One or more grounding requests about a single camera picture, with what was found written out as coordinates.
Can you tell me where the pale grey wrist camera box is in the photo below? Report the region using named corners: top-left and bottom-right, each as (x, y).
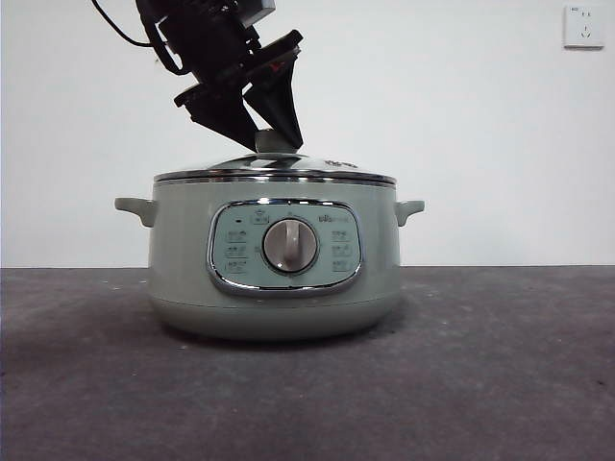
top-left (238, 0), bottom-right (277, 26)

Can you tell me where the white wall socket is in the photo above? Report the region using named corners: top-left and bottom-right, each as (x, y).
top-left (563, 5), bottom-right (606, 51)

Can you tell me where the glass lid with green knob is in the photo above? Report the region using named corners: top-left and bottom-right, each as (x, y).
top-left (153, 129), bottom-right (398, 186)

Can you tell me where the pale green electric pot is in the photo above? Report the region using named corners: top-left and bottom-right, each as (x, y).
top-left (113, 180), bottom-right (427, 343)

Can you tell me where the black cable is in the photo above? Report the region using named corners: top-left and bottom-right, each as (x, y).
top-left (89, 0), bottom-right (160, 49)

